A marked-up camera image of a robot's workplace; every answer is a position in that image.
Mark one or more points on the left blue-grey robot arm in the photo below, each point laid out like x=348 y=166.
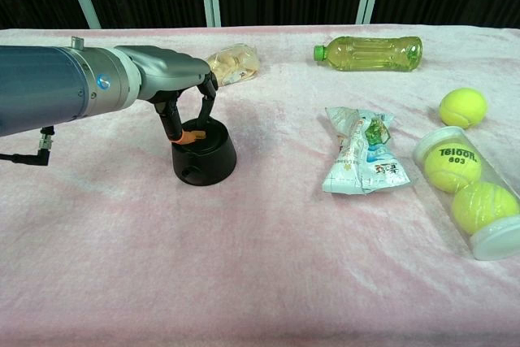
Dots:
x=48 y=83

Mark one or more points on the clear tennis ball tube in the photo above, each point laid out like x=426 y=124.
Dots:
x=497 y=241

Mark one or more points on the loose yellow tennis ball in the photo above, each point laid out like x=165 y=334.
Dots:
x=463 y=106

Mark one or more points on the black teapot lid orange knob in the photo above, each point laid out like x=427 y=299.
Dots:
x=215 y=140

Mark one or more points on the pink fleece table cloth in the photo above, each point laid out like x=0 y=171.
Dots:
x=252 y=249

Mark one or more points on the clear bag of crackers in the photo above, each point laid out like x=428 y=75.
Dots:
x=235 y=63

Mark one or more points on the green tea plastic bottle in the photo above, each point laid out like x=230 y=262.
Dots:
x=369 y=53

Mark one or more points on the crumpled white snack package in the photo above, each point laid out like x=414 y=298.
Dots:
x=365 y=152

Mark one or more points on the black teapot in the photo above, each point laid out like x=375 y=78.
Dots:
x=205 y=168

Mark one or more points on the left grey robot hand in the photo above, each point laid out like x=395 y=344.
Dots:
x=166 y=68

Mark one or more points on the yellow tennis ball with print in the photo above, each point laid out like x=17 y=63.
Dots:
x=453 y=168

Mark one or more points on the plain yellow tennis ball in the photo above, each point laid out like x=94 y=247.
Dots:
x=485 y=209

